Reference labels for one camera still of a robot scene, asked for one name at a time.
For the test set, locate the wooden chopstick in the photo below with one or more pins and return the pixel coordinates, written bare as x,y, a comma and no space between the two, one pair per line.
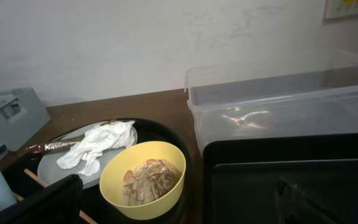
35,177
83,215

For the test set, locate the yellow bowl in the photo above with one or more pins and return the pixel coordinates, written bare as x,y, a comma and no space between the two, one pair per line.
115,174

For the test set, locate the grey round plate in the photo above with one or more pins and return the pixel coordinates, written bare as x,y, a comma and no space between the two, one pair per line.
49,172

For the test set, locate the grey dishwasher rack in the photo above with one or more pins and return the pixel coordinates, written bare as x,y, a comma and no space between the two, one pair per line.
22,114

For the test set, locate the upper wooden chopstick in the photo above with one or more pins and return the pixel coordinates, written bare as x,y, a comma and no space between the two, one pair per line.
35,177

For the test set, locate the brown coffee sachet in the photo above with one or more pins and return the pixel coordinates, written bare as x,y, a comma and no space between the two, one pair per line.
55,146

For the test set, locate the white tissue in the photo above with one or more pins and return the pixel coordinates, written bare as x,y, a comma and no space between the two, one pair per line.
97,140

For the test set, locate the round black tray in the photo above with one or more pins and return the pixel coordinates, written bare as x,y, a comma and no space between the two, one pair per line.
92,202

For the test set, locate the food scraps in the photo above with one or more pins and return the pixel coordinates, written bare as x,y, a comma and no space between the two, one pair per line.
149,181

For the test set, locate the clear plastic bin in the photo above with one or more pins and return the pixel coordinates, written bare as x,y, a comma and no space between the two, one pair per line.
294,96

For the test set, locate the black rectangular tray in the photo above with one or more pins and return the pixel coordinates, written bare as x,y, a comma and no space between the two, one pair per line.
306,179

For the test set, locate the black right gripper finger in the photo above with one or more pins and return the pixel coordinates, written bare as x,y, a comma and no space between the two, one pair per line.
58,203

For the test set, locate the lower wooden chopstick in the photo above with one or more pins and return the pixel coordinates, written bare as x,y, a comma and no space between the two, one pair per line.
83,215

